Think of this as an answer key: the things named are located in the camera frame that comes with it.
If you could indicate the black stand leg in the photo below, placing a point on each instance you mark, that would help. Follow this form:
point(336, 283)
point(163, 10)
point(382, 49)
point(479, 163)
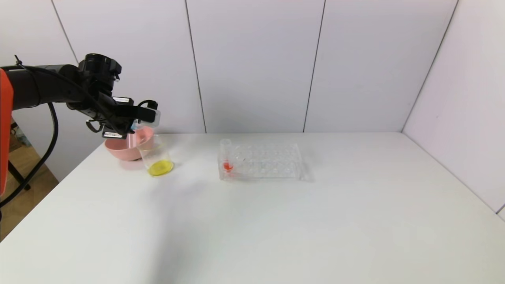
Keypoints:
point(19, 177)

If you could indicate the clear plastic measuring beaker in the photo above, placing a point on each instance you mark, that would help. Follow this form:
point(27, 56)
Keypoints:
point(159, 165)

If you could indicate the clear acrylic test tube rack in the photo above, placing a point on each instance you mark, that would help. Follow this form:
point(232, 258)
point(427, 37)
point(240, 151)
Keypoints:
point(260, 165)

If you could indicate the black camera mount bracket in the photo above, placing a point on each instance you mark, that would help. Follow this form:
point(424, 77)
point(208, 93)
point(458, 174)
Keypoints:
point(136, 112)

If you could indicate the pink bowl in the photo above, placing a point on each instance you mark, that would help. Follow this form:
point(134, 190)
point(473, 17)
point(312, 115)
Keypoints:
point(122, 152)

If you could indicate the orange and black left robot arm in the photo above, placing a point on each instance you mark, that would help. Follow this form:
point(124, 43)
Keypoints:
point(39, 85)

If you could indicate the test tube with red pigment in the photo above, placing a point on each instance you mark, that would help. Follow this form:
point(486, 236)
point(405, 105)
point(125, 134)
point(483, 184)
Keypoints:
point(227, 166)

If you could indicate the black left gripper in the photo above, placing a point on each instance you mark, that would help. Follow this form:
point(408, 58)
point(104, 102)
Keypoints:
point(113, 134)

